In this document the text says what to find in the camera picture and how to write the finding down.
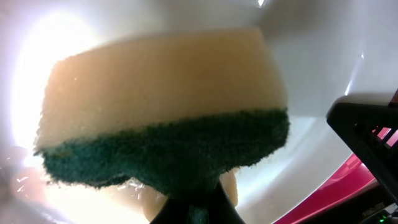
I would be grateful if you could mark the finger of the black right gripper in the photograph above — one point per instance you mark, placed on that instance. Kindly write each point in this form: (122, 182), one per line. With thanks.
(358, 125)

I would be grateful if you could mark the yellow green scrubbing sponge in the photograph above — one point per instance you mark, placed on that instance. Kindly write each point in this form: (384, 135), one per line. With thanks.
(174, 112)

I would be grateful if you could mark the red plastic serving tray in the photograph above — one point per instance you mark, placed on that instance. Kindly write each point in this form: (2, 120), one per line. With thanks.
(350, 179)

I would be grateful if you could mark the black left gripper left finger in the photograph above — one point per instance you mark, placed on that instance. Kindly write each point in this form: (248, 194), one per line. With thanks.
(173, 212)

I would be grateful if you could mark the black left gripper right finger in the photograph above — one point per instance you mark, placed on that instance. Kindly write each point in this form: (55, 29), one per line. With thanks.
(220, 209)

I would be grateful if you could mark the white cleaned plate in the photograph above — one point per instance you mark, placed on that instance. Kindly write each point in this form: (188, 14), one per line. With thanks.
(324, 50)

